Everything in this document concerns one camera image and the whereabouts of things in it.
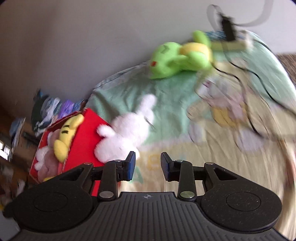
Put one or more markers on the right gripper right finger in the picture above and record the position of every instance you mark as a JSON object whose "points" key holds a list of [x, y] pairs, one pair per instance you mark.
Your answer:
{"points": [[186, 174]]}

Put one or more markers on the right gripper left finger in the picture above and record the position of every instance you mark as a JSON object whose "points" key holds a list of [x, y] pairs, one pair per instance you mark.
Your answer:
{"points": [[109, 175]]}

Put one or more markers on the white bunny plush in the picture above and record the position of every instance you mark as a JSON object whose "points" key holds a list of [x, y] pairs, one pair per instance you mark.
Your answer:
{"points": [[126, 132]]}

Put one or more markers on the red cardboard box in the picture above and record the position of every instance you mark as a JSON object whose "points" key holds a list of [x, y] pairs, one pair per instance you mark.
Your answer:
{"points": [[82, 146]]}

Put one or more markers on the yellow tiger plush red shirt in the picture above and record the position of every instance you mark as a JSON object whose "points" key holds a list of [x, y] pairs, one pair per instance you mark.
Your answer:
{"points": [[63, 143]]}

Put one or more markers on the pink plush toy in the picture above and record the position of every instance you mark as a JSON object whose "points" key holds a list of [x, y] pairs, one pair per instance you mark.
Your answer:
{"points": [[47, 164]]}

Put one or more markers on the purple plastic item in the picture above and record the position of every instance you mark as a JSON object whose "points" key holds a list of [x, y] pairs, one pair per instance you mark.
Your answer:
{"points": [[68, 107]]}

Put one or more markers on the bear print bed sheet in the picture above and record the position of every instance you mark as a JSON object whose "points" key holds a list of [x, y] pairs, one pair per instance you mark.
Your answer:
{"points": [[240, 115]]}

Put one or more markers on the pile of clothes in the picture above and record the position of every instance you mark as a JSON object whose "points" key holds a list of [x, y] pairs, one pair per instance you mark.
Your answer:
{"points": [[45, 111]]}

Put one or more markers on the green frog plush lying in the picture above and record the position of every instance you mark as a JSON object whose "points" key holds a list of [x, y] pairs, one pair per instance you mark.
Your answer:
{"points": [[171, 58]]}

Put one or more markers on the white power strip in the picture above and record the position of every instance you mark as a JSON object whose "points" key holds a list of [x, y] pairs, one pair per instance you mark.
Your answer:
{"points": [[243, 41]]}

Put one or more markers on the black charger plug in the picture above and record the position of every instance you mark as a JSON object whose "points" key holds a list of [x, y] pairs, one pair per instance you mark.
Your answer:
{"points": [[228, 27]]}

